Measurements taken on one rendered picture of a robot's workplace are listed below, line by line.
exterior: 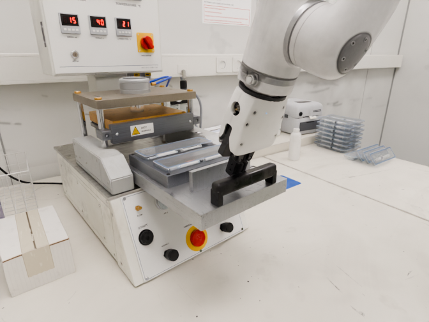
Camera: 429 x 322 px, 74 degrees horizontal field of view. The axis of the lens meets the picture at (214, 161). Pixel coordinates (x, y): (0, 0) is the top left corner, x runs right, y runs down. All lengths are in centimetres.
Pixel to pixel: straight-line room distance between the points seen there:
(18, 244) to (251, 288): 49
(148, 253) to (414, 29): 275
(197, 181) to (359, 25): 33
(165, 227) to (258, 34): 45
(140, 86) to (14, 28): 59
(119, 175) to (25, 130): 70
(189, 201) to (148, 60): 59
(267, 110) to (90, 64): 59
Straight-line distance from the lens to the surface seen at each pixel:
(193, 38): 145
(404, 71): 301
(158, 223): 66
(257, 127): 44
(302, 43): 36
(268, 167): 54
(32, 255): 70
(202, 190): 53
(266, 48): 40
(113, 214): 63
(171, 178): 53
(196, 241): 70
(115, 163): 64
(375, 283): 74
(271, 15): 39
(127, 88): 78
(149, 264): 66
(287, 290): 66
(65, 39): 89
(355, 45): 36
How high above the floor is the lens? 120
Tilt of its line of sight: 20 degrees down
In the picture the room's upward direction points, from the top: straight up
